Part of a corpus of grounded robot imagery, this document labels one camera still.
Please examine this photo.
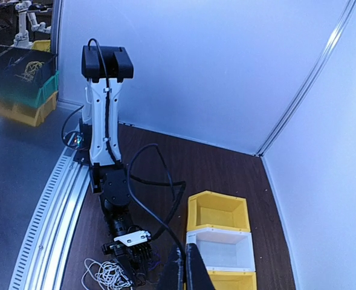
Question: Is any left circuit board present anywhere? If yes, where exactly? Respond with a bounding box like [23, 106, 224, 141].
[68, 132, 83, 150]

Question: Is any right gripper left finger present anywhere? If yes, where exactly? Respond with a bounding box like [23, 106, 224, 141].
[158, 244, 186, 290]

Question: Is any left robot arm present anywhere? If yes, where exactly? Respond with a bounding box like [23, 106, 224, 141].
[80, 39, 152, 287]

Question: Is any white bin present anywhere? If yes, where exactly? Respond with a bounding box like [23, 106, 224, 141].
[186, 227, 256, 272]

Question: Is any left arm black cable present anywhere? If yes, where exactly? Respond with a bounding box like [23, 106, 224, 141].
[126, 143, 187, 257]

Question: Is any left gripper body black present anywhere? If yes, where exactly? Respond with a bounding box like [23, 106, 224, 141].
[102, 241, 152, 266]

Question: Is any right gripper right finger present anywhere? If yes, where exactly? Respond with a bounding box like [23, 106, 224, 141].
[185, 243, 215, 290]

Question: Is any aluminium front rail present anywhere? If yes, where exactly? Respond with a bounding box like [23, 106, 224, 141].
[9, 148, 90, 289]

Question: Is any yellow background bin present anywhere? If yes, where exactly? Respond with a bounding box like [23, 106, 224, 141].
[0, 91, 58, 127]

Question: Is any background white robot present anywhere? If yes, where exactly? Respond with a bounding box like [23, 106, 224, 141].
[13, 1, 53, 49]

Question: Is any white cable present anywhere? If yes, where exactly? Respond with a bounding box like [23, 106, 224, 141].
[81, 257, 136, 289]

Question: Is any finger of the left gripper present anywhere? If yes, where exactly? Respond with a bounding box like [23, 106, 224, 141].
[134, 259, 149, 286]
[116, 256, 135, 286]

